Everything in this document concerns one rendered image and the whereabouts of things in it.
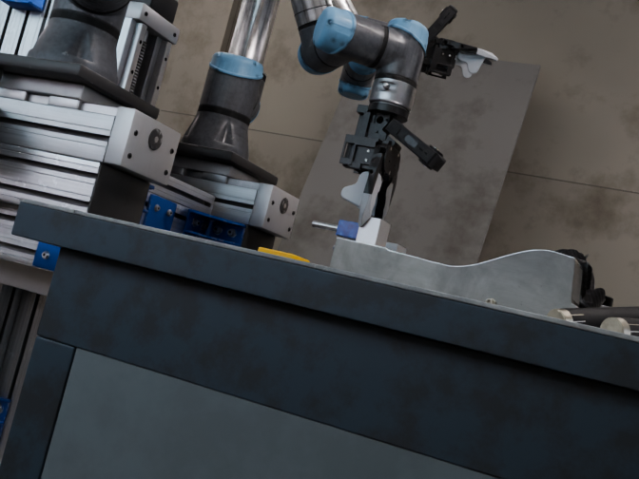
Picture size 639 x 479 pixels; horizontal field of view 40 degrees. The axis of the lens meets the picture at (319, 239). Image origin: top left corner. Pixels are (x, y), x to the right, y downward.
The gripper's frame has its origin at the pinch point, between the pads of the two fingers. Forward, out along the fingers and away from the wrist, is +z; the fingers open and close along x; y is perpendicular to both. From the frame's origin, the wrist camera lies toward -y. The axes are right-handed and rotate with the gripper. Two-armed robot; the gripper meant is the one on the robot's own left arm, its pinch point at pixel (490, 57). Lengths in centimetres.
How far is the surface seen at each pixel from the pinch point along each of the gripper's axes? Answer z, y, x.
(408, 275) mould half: -16, 50, 76
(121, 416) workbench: -47, 66, 131
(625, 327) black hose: -2, 47, 128
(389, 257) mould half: -20, 48, 74
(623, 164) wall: 117, -11, -231
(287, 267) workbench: -35, 48, 137
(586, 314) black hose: -3, 47, 120
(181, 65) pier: -126, -13, -336
